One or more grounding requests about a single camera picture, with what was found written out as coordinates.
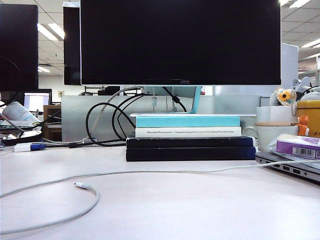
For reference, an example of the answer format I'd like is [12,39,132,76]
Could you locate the white charging cable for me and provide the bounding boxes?
[0,159,320,236]

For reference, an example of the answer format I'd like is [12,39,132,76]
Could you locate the teal book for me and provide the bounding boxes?
[135,116,241,128]

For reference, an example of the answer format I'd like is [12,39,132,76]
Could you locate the white book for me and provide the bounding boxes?
[135,126,243,138]

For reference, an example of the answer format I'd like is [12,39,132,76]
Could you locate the thin black box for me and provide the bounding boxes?
[125,136,254,149]

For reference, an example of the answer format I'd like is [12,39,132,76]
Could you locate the thick black box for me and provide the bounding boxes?
[125,146,257,162]

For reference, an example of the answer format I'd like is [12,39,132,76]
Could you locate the grey desk partition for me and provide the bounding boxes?
[60,94,262,143]

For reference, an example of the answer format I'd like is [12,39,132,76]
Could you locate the black AOC monitor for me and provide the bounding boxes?
[79,0,282,87]

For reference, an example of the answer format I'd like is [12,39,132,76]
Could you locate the brown wooden cabinet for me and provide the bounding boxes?
[42,104,63,142]

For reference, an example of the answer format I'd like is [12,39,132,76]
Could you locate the narrow black monitor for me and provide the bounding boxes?
[62,5,82,86]

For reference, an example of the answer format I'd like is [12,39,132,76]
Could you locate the white plastic container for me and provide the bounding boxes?
[255,105,298,124]

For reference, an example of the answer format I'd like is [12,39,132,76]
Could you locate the wooden mug lid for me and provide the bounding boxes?
[255,121,299,127]

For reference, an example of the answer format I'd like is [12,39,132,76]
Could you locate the white mug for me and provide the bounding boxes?
[242,124,300,153]

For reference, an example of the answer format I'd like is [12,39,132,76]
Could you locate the blue VGA plug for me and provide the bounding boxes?
[30,142,48,152]

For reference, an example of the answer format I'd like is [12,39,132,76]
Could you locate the lit background monitor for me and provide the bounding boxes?
[24,89,54,114]

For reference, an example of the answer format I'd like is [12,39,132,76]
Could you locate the sunflower plush toy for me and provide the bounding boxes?
[268,87,298,116]

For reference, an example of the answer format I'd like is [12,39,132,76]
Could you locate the purple barcode box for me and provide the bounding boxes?
[275,140,320,160]

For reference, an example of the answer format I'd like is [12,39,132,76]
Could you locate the black round lamp base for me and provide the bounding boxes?
[1,130,44,147]

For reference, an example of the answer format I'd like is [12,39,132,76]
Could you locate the grey laptop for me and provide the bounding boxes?
[254,151,320,186]

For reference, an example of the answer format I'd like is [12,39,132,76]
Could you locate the white adapter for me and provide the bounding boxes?
[13,142,32,153]

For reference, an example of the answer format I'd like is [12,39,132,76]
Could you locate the white partition board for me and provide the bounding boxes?
[280,42,300,88]

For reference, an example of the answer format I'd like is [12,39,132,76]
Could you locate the white bottle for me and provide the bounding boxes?
[2,101,39,124]

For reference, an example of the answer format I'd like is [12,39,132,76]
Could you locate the orange fox figurine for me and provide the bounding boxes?
[295,114,310,137]

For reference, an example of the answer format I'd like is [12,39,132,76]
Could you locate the printed paper stack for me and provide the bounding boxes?
[0,120,43,132]

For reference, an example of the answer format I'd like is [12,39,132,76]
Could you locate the white desk figure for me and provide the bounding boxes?
[291,76,320,101]

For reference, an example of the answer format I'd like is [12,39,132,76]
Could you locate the yellow tin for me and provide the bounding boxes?
[296,99,320,138]

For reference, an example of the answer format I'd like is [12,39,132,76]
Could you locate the large black monitor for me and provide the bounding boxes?
[0,3,39,92]

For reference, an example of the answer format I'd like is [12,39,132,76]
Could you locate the white hanging tag cable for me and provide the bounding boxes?
[151,85,159,113]

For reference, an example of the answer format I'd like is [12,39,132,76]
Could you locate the thick black monitor cable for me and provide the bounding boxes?
[162,86,188,113]

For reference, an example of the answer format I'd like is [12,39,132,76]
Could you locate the black cable narrow loop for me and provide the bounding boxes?
[112,93,152,141]

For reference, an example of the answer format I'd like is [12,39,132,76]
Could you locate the grey monitor cable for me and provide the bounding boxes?
[42,86,142,146]

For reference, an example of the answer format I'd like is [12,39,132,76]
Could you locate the black cable wide loop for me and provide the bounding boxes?
[42,93,147,149]

